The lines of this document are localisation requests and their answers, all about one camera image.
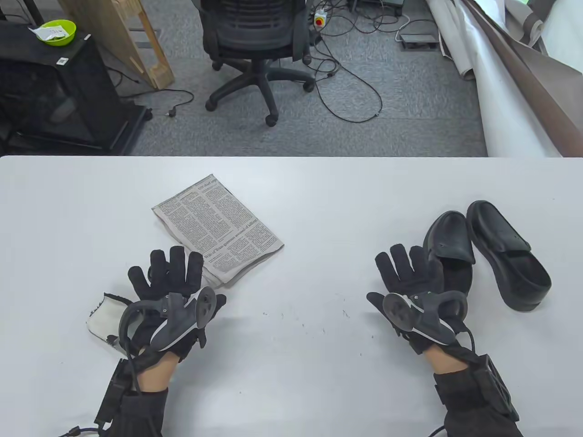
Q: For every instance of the person's left hand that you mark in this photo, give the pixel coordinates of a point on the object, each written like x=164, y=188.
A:
x=173, y=268

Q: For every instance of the person's right hand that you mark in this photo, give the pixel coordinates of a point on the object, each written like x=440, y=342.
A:
x=410, y=268

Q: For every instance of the black leather shoe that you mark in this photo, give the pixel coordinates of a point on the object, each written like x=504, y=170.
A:
x=496, y=232
x=448, y=232

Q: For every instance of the grey hand controller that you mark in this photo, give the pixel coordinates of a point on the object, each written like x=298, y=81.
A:
x=428, y=323
x=177, y=323

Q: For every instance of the printed newspaper sheet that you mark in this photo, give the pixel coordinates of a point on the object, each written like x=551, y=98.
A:
x=218, y=223

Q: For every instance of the white polishing cloth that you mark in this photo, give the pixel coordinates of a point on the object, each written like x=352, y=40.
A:
x=102, y=318

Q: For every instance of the black left wrist sensor module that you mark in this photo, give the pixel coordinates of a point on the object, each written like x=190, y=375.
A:
x=114, y=396

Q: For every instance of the black wrist sensor module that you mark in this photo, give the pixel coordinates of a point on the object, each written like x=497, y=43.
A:
x=496, y=387
x=114, y=396

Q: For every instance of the black right wrist sensor module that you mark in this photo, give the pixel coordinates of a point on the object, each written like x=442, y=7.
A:
x=496, y=387

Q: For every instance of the white and brown rolled sheet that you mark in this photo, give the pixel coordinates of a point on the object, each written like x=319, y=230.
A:
x=501, y=91

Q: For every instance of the black cabinet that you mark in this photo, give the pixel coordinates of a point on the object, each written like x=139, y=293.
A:
x=68, y=91

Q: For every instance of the grey floor box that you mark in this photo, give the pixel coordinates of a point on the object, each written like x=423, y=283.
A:
x=419, y=40

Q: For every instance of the green plastic bowl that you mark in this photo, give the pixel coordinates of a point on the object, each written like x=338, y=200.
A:
x=67, y=37

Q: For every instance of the black mesh office chair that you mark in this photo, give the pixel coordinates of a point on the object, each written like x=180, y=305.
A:
x=255, y=27

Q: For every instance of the emergency stop button box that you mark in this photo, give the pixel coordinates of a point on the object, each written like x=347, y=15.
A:
x=320, y=19

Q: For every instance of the white packet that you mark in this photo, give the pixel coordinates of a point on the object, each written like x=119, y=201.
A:
x=48, y=32

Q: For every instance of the black device box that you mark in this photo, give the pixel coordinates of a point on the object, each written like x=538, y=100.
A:
x=378, y=2

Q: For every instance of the wooden frame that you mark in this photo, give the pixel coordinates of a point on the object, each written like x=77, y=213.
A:
x=109, y=32

